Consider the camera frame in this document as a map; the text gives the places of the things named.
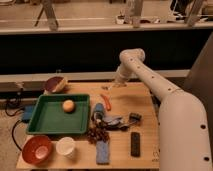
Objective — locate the blue sponge cloth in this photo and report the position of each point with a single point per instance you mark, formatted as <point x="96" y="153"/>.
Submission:
<point x="102" y="152"/>

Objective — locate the black remote control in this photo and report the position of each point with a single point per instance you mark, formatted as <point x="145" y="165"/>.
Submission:
<point x="135" y="144"/>

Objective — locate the yellow round fruit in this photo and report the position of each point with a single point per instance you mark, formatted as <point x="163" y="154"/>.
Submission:
<point x="68" y="106"/>

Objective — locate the blue cylindrical bottle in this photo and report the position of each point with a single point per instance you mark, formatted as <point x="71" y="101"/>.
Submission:
<point x="98" y="112"/>

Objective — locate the blue electronic box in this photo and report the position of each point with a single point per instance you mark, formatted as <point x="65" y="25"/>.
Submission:
<point x="28" y="110"/>

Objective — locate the bunch of dark grapes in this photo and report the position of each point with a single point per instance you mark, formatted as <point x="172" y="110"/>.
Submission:
<point x="96" y="134"/>

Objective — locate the green plastic tray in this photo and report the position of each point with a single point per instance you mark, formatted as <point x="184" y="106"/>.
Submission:
<point x="48" y="116"/>

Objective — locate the red bowl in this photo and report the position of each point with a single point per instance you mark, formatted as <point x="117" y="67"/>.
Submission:
<point x="37" y="149"/>

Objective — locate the grey blue crumpled cloth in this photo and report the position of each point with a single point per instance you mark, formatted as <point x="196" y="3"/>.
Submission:
<point x="112" y="123"/>

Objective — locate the white cup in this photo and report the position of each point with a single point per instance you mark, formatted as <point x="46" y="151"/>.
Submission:
<point x="66" y="147"/>

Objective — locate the small black box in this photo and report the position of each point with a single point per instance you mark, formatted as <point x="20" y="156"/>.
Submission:
<point x="135" y="117"/>

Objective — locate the purple bowl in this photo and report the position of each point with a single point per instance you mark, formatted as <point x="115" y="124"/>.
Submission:
<point x="55" y="84"/>

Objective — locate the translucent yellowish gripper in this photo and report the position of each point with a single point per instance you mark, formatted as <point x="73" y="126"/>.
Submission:
<point x="111" y="89"/>

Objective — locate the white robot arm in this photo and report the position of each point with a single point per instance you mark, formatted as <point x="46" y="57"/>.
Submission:
<point x="183" y="131"/>

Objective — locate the dark metal fork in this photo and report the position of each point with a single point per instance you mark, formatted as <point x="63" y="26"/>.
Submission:
<point x="106" y="88"/>

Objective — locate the orange carrot toy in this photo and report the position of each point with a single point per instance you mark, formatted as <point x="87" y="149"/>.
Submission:
<point x="107" y="102"/>

